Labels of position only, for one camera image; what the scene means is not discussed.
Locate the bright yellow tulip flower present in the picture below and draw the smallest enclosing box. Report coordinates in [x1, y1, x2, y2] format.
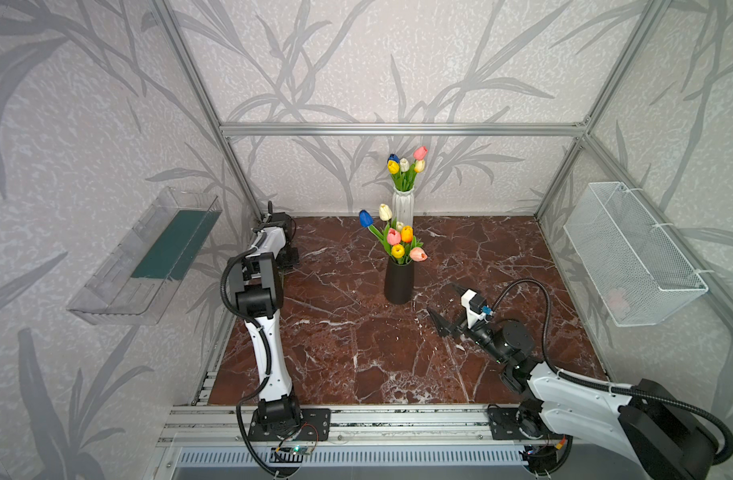
[387, 160, 404, 191]

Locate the white ribbed ceramic vase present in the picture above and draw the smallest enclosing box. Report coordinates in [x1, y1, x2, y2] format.
[392, 188, 414, 226]

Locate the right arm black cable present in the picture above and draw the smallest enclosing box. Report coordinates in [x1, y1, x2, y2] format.
[490, 278, 733, 466]

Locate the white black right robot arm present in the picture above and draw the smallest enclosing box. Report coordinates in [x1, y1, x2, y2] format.
[428, 284, 733, 479]

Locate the aluminium frame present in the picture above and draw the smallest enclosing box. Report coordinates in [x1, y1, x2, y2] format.
[149, 0, 733, 349]

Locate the pink tulip flower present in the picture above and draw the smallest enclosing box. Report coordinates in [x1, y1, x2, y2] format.
[408, 146, 428, 189]

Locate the clear plastic wall tray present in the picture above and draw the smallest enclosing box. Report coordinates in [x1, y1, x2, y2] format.
[68, 187, 222, 326]

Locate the black cylindrical vase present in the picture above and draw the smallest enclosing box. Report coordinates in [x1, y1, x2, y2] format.
[383, 260, 414, 305]

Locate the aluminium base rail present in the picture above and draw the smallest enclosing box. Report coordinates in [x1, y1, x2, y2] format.
[155, 403, 661, 448]

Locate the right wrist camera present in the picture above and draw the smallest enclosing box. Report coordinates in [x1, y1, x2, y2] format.
[460, 289, 492, 329]

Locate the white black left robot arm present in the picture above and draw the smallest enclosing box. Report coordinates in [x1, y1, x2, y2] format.
[220, 211, 302, 429]

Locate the white wire mesh basket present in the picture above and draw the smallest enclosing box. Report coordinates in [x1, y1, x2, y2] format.
[564, 182, 709, 327]

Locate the tulip bouquet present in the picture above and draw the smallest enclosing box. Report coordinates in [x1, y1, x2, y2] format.
[385, 225, 428, 266]

